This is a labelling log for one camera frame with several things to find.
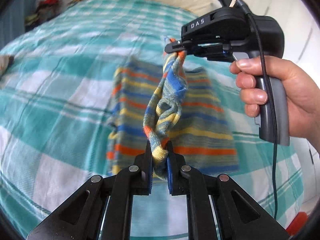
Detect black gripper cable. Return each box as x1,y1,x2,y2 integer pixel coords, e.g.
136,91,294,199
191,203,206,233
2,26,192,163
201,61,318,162
235,0,279,221

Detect right hand of person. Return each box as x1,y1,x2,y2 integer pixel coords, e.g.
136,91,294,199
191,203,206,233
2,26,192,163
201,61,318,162
229,56,319,151

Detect teal curtain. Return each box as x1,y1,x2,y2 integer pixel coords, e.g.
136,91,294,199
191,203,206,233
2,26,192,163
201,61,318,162
0,0,25,49

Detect patterned beige cushion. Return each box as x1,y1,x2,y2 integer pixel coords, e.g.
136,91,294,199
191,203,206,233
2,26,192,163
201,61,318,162
0,55,14,76

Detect pile of colourful clothes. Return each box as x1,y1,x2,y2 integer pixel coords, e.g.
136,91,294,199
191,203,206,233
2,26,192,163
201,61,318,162
24,0,62,32

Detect orange trousers of operator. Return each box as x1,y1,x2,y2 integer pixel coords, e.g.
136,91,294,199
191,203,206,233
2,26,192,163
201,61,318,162
286,212,308,236

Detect teal white checked bedspread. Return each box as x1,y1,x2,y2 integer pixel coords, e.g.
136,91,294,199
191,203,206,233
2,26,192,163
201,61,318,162
1,0,304,237

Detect striped knit sweater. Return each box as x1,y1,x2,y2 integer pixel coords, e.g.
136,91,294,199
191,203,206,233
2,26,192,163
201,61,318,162
106,37,240,179

